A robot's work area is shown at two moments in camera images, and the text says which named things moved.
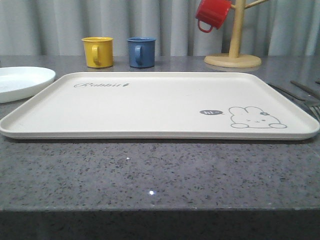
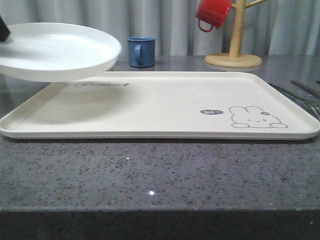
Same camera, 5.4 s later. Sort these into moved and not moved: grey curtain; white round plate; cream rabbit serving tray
Moved: white round plate
Not moved: grey curtain; cream rabbit serving tray
